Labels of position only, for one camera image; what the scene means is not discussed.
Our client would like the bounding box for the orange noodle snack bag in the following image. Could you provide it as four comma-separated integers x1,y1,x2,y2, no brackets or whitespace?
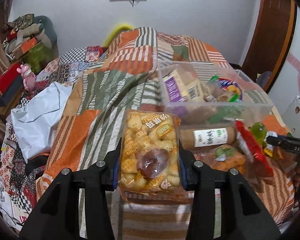
207,145,247,174

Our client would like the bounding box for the red gift box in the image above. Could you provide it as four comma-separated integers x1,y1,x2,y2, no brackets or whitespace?
0,62,21,96

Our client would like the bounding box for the orange striped patchwork quilt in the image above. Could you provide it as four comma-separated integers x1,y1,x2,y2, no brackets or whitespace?
34,26,296,240

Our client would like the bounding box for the brown wooden door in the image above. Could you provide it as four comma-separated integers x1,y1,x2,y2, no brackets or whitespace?
242,0,297,93

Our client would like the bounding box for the white plastic bag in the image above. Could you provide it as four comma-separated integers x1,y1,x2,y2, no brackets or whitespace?
7,81,72,162

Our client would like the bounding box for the red snack packet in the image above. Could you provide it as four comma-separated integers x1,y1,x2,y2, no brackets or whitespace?
235,120,274,179

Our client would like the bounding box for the purple cracker pack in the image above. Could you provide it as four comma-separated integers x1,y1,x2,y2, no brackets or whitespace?
163,67,204,102

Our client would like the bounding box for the green-edged clear snack bag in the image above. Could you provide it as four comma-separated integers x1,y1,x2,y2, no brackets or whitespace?
204,75,243,124

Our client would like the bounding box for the small yellow green packet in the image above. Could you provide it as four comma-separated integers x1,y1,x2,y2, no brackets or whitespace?
263,131,277,158

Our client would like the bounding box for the green jelly cup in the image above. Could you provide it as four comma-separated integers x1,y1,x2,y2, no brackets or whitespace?
250,122,267,145

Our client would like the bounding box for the clear plastic storage bin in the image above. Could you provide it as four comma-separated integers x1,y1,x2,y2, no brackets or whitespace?
158,62,273,126

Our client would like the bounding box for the pink plush toy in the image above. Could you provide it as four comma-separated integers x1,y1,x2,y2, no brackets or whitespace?
17,64,36,93

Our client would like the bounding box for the checkered patchwork blanket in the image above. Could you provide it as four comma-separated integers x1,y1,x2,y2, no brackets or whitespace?
0,46,106,231

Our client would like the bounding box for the brown roll with white label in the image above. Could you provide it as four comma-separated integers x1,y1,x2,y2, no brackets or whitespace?
179,126,237,151

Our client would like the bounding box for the blue cookie packet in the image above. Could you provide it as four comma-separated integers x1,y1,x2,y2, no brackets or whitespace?
218,77,243,100

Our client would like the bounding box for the wooden wardrobe with sliding doors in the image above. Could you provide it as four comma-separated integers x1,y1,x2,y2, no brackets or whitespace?
269,8,300,125

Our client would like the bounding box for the pile of cushions and boxes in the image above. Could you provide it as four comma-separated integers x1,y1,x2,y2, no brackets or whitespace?
2,14,58,74

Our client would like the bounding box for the clear pack of crackers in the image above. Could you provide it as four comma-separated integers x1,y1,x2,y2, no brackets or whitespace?
118,109,189,203

